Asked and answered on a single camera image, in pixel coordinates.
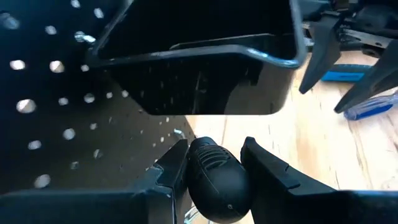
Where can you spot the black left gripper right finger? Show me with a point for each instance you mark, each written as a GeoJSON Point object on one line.
{"type": "Point", "coordinates": [311, 208]}

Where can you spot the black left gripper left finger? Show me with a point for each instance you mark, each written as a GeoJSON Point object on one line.
{"type": "Point", "coordinates": [93, 208]}

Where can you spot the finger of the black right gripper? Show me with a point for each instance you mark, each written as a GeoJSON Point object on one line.
{"type": "Point", "coordinates": [323, 46]}
{"type": "Point", "coordinates": [379, 77]}

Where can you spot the black plastic pegboard bin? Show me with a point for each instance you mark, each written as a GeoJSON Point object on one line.
{"type": "Point", "coordinates": [199, 84]}

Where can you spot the black metal pegboard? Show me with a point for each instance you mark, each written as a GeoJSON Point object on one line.
{"type": "Point", "coordinates": [40, 87]}

